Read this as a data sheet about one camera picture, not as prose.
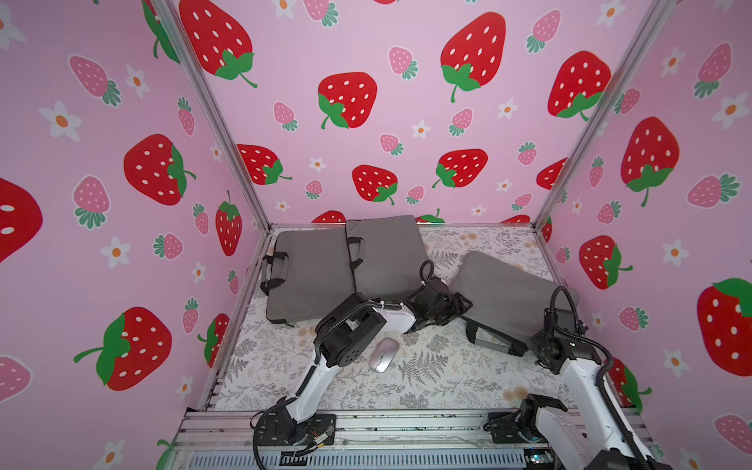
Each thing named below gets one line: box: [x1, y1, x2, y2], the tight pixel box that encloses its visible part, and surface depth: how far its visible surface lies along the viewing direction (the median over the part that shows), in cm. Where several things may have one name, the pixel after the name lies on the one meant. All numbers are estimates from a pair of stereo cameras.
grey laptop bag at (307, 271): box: [259, 227, 357, 327], surface depth 103 cm
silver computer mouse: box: [369, 337, 400, 374], surface depth 87 cm
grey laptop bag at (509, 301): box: [449, 250, 579, 357], surface depth 93 cm
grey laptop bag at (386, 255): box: [345, 214, 429, 302], surface depth 107 cm
